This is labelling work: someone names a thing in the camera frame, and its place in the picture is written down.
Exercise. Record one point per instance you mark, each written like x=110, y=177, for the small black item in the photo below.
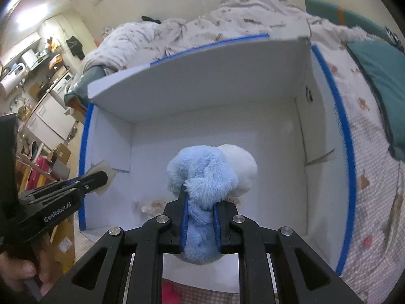
x=150, y=19

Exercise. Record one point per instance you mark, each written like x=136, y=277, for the black and white plush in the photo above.
x=394, y=38

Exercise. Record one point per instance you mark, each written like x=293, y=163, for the open cardboard box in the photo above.
x=61, y=155

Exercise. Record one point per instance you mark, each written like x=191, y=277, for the white wall cabinets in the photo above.
x=23, y=42

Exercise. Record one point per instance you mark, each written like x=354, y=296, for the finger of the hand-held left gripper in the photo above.
x=93, y=177
x=93, y=187

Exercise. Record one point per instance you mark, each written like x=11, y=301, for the black hanging garment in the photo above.
x=75, y=46

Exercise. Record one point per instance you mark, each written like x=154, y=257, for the blue cardboard box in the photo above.
x=221, y=117

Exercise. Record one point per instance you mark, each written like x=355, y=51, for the white washing machine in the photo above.
x=61, y=84

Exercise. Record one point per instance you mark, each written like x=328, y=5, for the teal headboard cushion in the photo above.
x=322, y=9

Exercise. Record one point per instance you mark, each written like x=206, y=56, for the brown patterned sock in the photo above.
x=152, y=205

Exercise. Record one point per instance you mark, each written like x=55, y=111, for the white water heater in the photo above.
x=29, y=57

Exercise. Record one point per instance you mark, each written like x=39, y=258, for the teal pillow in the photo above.
x=386, y=79

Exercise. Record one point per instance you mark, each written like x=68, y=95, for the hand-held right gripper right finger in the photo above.
x=216, y=224

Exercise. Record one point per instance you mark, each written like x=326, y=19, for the teal bed end cushion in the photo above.
x=88, y=76

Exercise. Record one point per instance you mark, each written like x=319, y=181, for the pink sock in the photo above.
x=171, y=293

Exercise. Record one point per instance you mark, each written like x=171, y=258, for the labelled cardboard box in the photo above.
x=63, y=243

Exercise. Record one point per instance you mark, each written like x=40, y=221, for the white kitchen appliance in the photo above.
x=12, y=74

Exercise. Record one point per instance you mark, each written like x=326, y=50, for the white base cabinets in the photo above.
x=50, y=117

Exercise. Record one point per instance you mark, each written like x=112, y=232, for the red suitcase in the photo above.
x=39, y=169

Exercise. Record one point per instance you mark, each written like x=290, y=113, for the white fluffy sock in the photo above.
x=243, y=167

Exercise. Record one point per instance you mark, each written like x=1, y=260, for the white printed quilt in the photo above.
x=221, y=19

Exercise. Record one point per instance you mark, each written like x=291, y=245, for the light blue fluffy sock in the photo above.
x=202, y=177

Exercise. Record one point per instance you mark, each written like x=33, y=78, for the grey white cat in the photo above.
x=107, y=31

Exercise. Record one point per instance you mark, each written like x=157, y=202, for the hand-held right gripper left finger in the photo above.
x=183, y=218

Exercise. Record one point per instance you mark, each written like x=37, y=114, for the person's left hand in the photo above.
x=15, y=270

